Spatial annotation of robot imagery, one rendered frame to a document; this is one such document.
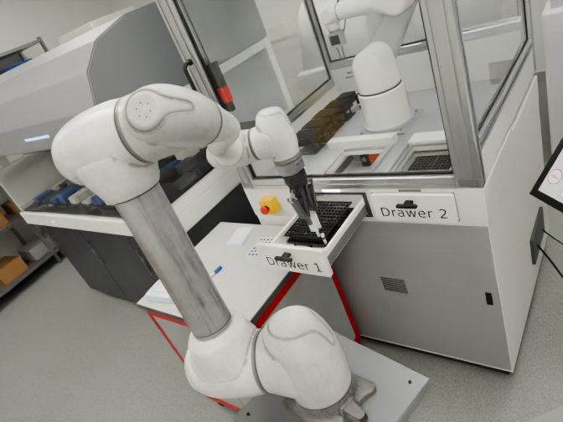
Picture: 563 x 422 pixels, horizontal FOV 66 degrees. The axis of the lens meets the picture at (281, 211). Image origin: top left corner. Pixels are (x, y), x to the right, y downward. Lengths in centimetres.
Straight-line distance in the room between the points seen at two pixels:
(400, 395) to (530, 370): 108
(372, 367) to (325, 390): 20
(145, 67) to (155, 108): 137
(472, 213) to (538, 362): 86
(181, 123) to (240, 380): 61
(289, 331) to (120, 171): 48
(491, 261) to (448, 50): 72
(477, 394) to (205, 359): 131
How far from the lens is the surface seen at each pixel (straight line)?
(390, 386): 115
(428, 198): 149
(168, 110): 75
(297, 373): 100
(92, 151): 86
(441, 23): 126
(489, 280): 168
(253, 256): 175
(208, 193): 225
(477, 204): 148
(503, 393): 207
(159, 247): 92
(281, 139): 128
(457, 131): 136
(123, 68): 205
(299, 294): 174
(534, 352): 219
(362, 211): 162
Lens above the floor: 171
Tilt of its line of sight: 28 degrees down
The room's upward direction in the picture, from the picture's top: 24 degrees counter-clockwise
